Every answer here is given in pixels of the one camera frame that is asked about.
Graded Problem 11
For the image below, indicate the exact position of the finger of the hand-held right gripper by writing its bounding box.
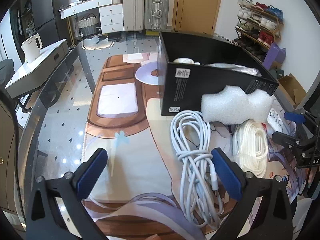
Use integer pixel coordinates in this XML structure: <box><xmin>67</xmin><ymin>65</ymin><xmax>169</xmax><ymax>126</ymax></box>
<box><xmin>284</xmin><ymin>111</ymin><xmax>313</xmax><ymax>125</ymax></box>
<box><xmin>271</xmin><ymin>131</ymin><xmax>315</xmax><ymax>153</ymax></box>

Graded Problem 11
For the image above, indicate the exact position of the open cardboard box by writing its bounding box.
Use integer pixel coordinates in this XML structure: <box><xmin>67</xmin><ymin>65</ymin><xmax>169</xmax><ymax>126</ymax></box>
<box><xmin>277</xmin><ymin>73</ymin><xmax>307</xmax><ymax>108</ymax></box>

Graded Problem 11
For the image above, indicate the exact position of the tall black glass cabinet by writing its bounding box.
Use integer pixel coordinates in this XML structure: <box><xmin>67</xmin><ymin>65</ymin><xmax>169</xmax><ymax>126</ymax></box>
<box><xmin>10</xmin><ymin>0</ymin><xmax>35</xmax><ymax>43</ymax></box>

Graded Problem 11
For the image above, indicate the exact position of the white foam block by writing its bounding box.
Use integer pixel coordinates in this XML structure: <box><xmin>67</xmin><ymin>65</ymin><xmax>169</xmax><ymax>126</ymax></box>
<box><xmin>201</xmin><ymin>85</ymin><xmax>274</xmax><ymax>125</ymax></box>

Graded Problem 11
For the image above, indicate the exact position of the black cardboard box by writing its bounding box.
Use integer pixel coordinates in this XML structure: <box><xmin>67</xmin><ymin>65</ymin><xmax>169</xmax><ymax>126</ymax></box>
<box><xmin>157</xmin><ymin>31</ymin><xmax>280</xmax><ymax>117</ymax></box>

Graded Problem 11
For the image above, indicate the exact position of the shoe rack with shoes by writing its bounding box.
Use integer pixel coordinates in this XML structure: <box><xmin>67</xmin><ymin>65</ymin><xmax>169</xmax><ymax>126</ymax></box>
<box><xmin>235</xmin><ymin>0</ymin><xmax>284</xmax><ymax>60</ymax></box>

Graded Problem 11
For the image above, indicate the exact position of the dark grey beanbag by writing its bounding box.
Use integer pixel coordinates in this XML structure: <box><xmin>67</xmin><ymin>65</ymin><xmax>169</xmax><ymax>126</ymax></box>
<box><xmin>0</xmin><ymin>59</ymin><xmax>14</xmax><ymax>85</ymax></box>

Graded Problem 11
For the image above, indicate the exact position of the purple box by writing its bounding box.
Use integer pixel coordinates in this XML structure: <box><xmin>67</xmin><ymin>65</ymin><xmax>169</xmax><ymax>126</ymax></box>
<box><xmin>262</xmin><ymin>42</ymin><xmax>286</xmax><ymax>70</ymax></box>

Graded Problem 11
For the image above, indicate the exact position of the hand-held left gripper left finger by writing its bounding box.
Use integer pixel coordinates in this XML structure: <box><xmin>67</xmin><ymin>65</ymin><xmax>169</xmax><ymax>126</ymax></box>
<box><xmin>25</xmin><ymin>147</ymin><xmax>108</xmax><ymax>240</ymax></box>

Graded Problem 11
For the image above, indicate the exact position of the wooden door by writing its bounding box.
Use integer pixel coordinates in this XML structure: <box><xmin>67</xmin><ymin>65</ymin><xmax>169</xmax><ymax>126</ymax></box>
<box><xmin>172</xmin><ymin>0</ymin><xmax>224</xmax><ymax>34</ymax></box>

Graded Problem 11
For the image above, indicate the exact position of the white rope coil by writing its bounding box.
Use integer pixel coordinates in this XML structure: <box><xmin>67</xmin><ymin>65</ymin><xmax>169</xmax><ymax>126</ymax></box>
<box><xmin>232</xmin><ymin>119</ymin><xmax>268</xmax><ymax>179</ymax></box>

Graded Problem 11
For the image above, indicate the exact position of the white dressing table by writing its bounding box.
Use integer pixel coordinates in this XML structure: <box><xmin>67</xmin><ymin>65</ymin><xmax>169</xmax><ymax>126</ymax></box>
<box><xmin>59</xmin><ymin>0</ymin><xmax>124</xmax><ymax>34</ymax></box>

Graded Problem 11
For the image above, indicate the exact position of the printed cartoon desk mat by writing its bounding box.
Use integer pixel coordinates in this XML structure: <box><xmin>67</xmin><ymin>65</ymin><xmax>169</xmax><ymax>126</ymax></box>
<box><xmin>84</xmin><ymin>51</ymin><xmax>313</xmax><ymax>235</ymax></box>

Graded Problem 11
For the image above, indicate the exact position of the black refrigerator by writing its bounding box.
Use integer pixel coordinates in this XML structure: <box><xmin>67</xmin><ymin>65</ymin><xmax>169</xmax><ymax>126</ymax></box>
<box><xmin>31</xmin><ymin>0</ymin><xmax>63</xmax><ymax>43</ymax></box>

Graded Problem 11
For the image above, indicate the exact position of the woven basket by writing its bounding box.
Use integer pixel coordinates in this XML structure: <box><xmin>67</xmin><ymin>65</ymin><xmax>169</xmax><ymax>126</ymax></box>
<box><xmin>77</xmin><ymin>15</ymin><xmax>98</xmax><ymax>37</ymax></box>

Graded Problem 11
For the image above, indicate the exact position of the silver suitcase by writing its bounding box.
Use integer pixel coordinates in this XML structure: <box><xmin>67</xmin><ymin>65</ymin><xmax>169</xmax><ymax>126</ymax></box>
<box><xmin>144</xmin><ymin>0</ymin><xmax>170</xmax><ymax>30</ymax></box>

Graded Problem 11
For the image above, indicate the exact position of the white suitcase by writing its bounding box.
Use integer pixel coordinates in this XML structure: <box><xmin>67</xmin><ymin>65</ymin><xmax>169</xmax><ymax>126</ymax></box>
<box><xmin>122</xmin><ymin>0</ymin><xmax>145</xmax><ymax>30</ymax></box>

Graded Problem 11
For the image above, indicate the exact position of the white printed medicine packet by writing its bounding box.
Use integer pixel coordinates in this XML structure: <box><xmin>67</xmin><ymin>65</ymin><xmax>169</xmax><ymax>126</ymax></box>
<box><xmin>265</xmin><ymin>108</ymin><xmax>288</xmax><ymax>135</ymax></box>

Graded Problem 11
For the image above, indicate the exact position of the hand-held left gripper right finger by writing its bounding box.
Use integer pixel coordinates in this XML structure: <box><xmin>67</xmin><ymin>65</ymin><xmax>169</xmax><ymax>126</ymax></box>
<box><xmin>210</xmin><ymin>147</ymin><xmax>299</xmax><ymax>240</ymax></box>

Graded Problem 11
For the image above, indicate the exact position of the white electric kettle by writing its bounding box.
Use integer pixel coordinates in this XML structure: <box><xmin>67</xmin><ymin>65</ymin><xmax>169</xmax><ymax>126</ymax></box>
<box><xmin>20</xmin><ymin>33</ymin><xmax>42</xmax><ymax>64</ymax></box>

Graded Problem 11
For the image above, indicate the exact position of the oval floor rug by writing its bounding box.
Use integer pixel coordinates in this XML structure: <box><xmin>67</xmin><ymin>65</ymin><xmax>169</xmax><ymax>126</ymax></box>
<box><xmin>82</xmin><ymin>34</ymin><xmax>114</xmax><ymax>50</ymax></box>

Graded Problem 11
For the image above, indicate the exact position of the white charging cable bundle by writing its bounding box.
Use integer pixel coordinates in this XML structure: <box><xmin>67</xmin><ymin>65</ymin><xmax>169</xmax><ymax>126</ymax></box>
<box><xmin>170</xmin><ymin>110</ymin><xmax>225</xmax><ymax>229</ymax></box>

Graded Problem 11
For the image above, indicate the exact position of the white side cabinet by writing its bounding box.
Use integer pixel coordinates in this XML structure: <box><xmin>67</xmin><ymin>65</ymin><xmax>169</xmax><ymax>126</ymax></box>
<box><xmin>5</xmin><ymin>39</ymin><xmax>68</xmax><ymax>99</ymax></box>

